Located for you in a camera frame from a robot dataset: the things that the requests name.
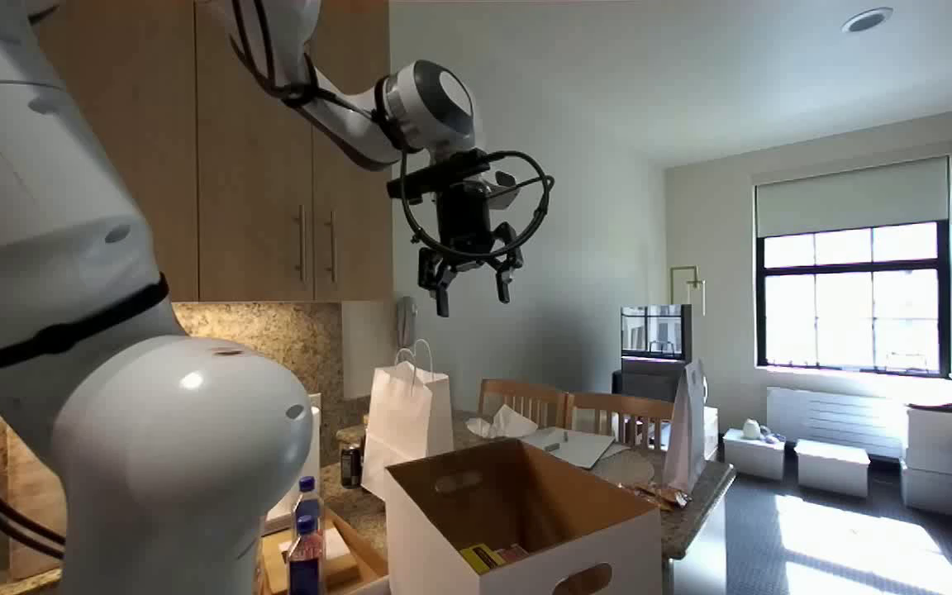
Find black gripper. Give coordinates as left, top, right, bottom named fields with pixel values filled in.
left=417, top=175, right=525, bottom=319

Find white cardboard storage box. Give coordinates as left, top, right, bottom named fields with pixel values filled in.
left=382, top=435, right=668, bottom=595

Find white floor box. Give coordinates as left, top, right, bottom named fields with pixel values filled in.
left=721, top=425, right=791, bottom=482
left=792, top=435, right=872, bottom=503

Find wooden chair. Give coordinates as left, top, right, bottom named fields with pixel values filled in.
left=562, top=389, right=678, bottom=455
left=477, top=378, right=569, bottom=429

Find crumpled white tissue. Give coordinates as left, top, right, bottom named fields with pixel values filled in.
left=461, top=403, right=542, bottom=442

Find small television screen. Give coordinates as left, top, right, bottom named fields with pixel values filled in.
left=618, top=301, right=694, bottom=363

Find white notebook papers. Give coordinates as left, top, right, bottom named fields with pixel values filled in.
left=522, top=425, right=618, bottom=471

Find black television stand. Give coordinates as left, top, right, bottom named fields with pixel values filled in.
left=609, top=361, right=687, bottom=407

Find white rounded appliance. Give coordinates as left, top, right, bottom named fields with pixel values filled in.
left=264, top=389, right=327, bottom=521

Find white printed shopping bag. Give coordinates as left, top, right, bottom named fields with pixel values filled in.
left=661, top=358, right=715, bottom=491

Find yellow book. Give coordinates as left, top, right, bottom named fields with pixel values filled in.
left=457, top=540, right=506, bottom=574

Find wooden tray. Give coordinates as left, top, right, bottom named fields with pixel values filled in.
left=256, top=504, right=389, bottom=595

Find black framed window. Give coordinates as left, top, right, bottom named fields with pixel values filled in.
left=754, top=218, right=952, bottom=381

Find white radiator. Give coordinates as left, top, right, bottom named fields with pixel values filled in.
left=764, top=383, right=905, bottom=459

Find white roller blind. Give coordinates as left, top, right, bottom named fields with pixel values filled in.
left=751, top=151, right=952, bottom=242

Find round ceiling light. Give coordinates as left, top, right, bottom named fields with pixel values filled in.
left=840, top=4, right=897, bottom=35

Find white drawer unit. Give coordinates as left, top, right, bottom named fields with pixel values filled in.
left=900, top=399, right=952, bottom=521

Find white wall phone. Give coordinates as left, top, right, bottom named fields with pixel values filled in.
left=389, top=294, right=418, bottom=349

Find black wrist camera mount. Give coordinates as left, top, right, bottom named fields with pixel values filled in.
left=385, top=147, right=497, bottom=205

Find metal cabinet handle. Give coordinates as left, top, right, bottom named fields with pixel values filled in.
left=292, top=208, right=306, bottom=280
left=322, top=212, right=341, bottom=285

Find white paper bag with handles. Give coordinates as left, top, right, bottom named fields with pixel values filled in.
left=358, top=337, right=457, bottom=504

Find wooden wall cabinets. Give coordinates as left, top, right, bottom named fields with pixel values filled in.
left=32, top=0, right=395, bottom=308

